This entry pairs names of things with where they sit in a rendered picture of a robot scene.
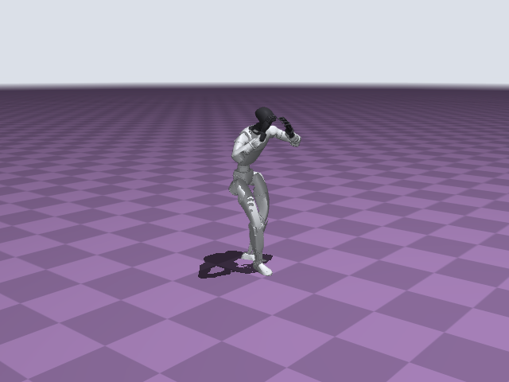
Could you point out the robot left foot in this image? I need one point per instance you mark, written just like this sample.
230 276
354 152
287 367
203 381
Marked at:
250 257

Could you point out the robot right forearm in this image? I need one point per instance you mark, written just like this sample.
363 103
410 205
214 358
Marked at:
251 145

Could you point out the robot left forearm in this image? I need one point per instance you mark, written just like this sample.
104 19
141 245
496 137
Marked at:
295 139

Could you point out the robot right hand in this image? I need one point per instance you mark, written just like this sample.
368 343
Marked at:
265 126

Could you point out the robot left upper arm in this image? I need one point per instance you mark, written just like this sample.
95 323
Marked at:
280 134

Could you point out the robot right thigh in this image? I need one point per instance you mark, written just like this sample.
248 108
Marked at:
245 198

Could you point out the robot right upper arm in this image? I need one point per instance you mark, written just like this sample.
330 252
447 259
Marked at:
240 141

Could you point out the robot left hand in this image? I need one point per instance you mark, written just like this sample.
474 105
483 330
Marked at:
289 129

